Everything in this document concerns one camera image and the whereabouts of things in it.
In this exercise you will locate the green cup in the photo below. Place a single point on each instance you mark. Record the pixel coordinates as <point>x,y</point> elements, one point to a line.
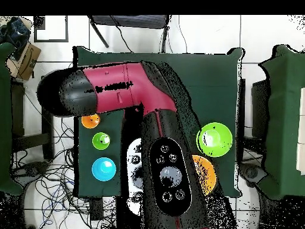
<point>101,141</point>

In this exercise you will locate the green covered side table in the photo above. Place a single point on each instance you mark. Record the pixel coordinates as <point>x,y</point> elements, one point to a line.
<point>4,119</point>
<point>283,119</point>

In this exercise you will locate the white board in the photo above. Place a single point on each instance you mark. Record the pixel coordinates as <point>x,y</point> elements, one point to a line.
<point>301,131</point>

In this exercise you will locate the dark blue bag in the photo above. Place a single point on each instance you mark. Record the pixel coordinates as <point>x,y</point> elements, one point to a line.
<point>15,32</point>

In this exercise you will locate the cardboard box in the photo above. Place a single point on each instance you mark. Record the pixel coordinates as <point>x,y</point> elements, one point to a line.
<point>28,62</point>

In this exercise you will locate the large yellow bowl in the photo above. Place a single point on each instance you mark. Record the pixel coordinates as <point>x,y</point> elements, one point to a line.
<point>206,174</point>

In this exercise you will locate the grey base foot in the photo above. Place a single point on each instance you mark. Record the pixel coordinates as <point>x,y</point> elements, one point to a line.
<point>32,169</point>
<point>252,173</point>

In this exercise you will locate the green bowl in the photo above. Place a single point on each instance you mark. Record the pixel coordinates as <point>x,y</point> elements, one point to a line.
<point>215,139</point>

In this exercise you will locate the light blue bowl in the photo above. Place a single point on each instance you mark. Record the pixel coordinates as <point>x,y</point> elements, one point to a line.
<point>104,169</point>

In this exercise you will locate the black floor box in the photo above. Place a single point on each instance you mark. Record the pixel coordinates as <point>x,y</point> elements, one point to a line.
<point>96,208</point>

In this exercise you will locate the dark green tablecloth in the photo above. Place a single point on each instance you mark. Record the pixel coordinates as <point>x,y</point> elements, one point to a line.
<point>209,78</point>

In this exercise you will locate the orange cup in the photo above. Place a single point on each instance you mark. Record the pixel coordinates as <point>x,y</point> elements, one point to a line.
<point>90,121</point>

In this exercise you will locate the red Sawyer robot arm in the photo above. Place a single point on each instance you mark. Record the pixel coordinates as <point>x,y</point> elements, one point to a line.
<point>133,90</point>

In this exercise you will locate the black square frame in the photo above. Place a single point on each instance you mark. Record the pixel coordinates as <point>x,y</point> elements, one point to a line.
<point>66,28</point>

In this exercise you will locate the black table stand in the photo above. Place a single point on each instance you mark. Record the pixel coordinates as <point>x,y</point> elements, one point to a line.
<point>259,107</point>
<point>47,133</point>

